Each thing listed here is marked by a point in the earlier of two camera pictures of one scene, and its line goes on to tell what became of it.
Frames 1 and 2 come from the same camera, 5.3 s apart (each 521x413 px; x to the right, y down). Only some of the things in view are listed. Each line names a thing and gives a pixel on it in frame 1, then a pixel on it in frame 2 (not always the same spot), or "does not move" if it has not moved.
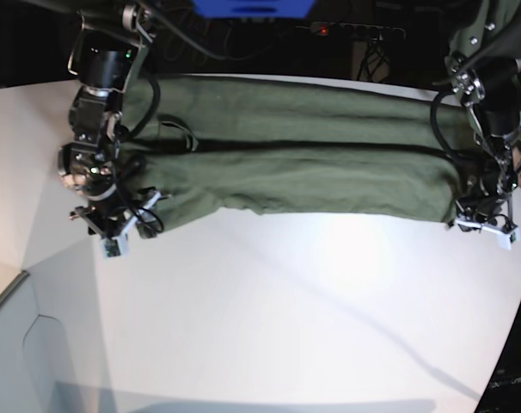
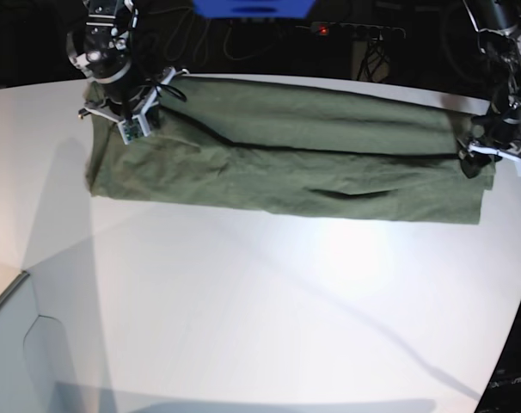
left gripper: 88,165 to 103,54
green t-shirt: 320,146 does not move
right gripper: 506,169 to 502,132
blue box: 255,9 does not move
